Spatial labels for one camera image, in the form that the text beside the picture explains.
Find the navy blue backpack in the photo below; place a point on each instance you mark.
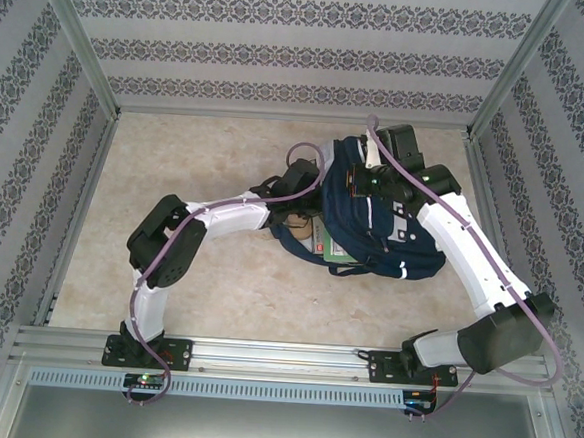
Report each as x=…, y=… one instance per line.
x=371, y=234

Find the green notebook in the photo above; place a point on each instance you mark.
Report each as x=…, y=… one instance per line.
x=335, y=254

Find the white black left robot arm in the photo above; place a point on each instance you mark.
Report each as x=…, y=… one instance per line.
x=232, y=217

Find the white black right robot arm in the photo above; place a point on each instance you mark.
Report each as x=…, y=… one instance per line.
x=461, y=241

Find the small green circuit board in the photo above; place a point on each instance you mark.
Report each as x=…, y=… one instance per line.
x=417, y=395
x=145, y=380

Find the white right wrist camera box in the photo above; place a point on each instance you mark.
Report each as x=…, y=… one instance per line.
x=372, y=152

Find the aluminium frame post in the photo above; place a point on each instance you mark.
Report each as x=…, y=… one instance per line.
x=514, y=69
x=79, y=39

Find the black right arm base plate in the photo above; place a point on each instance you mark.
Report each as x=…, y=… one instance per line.
x=379, y=368

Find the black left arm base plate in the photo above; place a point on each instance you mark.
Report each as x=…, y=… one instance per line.
x=177, y=354

